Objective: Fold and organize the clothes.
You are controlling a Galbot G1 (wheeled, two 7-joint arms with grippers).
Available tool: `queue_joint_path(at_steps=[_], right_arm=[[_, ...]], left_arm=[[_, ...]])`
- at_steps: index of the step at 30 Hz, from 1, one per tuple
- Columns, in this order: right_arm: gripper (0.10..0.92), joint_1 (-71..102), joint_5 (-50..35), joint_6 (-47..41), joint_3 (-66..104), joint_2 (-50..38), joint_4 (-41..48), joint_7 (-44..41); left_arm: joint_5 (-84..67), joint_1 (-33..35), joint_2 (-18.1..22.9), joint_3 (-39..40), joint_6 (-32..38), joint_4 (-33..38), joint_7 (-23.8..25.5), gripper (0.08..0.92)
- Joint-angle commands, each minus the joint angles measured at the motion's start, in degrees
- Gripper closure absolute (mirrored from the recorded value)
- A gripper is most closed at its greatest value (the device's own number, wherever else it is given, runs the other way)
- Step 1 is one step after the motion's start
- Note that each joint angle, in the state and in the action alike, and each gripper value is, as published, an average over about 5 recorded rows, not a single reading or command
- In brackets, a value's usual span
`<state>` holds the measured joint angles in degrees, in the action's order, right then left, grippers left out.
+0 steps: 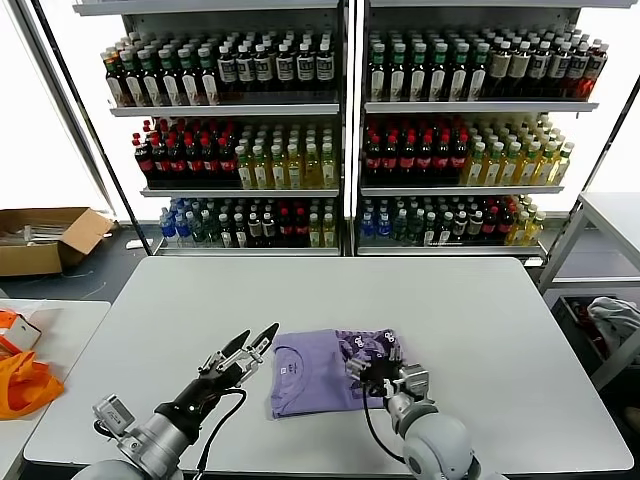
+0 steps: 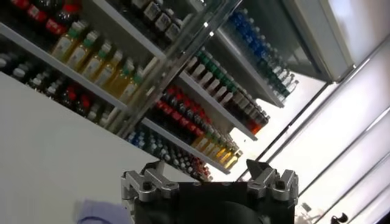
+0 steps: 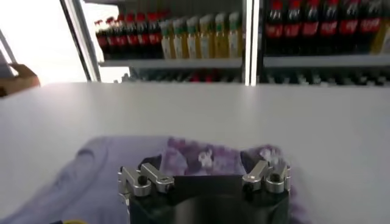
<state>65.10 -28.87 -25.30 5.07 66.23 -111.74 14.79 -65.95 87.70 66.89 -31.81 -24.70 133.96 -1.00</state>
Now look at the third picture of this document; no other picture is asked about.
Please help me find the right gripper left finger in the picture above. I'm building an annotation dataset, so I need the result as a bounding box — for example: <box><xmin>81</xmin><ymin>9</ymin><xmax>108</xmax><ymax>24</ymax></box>
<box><xmin>117</xmin><ymin>155</ymin><xmax>176</xmax><ymax>205</ymax></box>

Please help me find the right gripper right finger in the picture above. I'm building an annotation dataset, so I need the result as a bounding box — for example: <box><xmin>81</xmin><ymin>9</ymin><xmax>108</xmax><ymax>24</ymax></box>
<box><xmin>240</xmin><ymin>151</ymin><xmax>292</xmax><ymax>194</ymax></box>

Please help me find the pale lavender printed garment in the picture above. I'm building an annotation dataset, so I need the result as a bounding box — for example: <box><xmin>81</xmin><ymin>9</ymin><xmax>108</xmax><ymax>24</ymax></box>
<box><xmin>0</xmin><ymin>135</ymin><xmax>311</xmax><ymax>224</ymax></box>

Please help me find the grey metal shelf rack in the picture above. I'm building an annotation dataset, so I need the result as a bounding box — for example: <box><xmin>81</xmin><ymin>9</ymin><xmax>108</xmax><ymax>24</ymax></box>
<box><xmin>252</xmin><ymin>0</ymin><xmax>390</xmax><ymax>86</ymax></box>
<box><xmin>82</xmin><ymin>0</ymin><xmax>254</xmax><ymax>85</ymax></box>

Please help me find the red cap cola bottle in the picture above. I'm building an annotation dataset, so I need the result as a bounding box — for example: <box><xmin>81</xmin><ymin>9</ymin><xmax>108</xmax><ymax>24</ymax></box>
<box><xmin>126</xmin><ymin>13</ymin><xmax>140</xmax><ymax>58</ymax></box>
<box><xmin>148</xmin><ymin>12</ymin><xmax>162</xmax><ymax>58</ymax></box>
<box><xmin>136</xmin><ymin>12</ymin><xmax>150</xmax><ymax>58</ymax></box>
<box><xmin>264</xmin><ymin>0</ymin><xmax>284</xmax><ymax>55</ymax></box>
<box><xmin>94</xmin><ymin>19</ymin><xmax>108</xmax><ymax>58</ymax></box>
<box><xmin>105</xmin><ymin>17</ymin><xmax>118</xmax><ymax>58</ymax></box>
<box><xmin>115</xmin><ymin>15</ymin><xmax>129</xmax><ymax>58</ymax></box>
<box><xmin>301</xmin><ymin>0</ymin><xmax>321</xmax><ymax>55</ymax></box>
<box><xmin>319</xmin><ymin>0</ymin><xmax>339</xmax><ymax>55</ymax></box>
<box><xmin>338</xmin><ymin>0</ymin><xmax>359</xmax><ymax>55</ymax></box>
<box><xmin>358</xmin><ymin>0</ymin><xmax>381</xmax><ymax>55</ymax></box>
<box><xmin>283</xmin><ymin>0</ymin><xmax>302</xmax><ymax>55</ymax></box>

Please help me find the brown cardboard box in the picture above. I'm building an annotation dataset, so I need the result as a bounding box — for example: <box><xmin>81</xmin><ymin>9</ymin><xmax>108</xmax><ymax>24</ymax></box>
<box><xmin>0</xmin><ymin>63</ymin><xmax>41</xmax><ymax>97</ymax></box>

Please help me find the black frame pole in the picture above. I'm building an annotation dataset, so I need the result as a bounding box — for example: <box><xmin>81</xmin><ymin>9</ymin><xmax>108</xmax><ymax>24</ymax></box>
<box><xmin>59</xmin><ymin>0</ymin><xmax>94</xmax><ymax>82</ymax></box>

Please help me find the grey frame pole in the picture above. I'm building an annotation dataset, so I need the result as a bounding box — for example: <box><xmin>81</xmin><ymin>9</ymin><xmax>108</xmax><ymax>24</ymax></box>
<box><xmin>0</xmin><ymin>29</ymin><xmax>18</xmax><ymax>77</ymax></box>

